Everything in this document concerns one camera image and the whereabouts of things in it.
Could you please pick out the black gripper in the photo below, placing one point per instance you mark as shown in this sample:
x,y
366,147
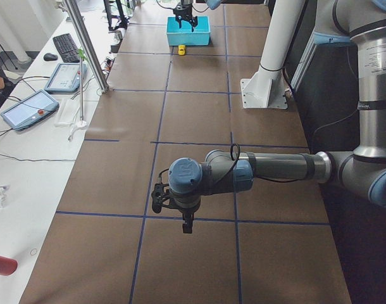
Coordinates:
x,y
184,8
186,211

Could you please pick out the yellow beetle toy car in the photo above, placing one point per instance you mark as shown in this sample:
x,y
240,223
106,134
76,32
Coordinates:
x,y
182,50

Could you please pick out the light blue plastic bin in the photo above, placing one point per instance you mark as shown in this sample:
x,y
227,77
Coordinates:
x,y
200,36

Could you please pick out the brown paper table cover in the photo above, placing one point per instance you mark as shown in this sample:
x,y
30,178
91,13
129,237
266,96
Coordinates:
x,y
163,114

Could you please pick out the black keyboard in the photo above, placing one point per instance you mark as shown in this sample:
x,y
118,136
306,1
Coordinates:
x,y
66,48

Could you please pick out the teach pendant tablet far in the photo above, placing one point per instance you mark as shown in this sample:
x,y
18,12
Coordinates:
x,y
65,79

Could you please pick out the teach pendant tablet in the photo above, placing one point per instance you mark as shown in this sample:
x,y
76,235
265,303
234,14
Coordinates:
x,y
30,111
65,79

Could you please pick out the black computer mouse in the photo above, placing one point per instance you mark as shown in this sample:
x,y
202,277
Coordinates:
x,y
50,57

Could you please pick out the teach pendant tablet near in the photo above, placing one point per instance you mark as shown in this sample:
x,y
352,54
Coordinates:
x,y
30,111

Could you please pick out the red cylinder can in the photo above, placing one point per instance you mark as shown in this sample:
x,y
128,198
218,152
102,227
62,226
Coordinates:
x,y
7,266

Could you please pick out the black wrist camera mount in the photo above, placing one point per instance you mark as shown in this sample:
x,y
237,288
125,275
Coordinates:
x,y
160,195

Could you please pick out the aluminium frame post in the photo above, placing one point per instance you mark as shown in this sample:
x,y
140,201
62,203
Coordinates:
x,y
80,28

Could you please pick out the green handled reacher tool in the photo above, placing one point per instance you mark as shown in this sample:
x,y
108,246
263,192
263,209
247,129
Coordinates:
x,y
81,124

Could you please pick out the white pedestal column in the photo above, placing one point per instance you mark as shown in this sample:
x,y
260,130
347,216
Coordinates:
x,y
265,89

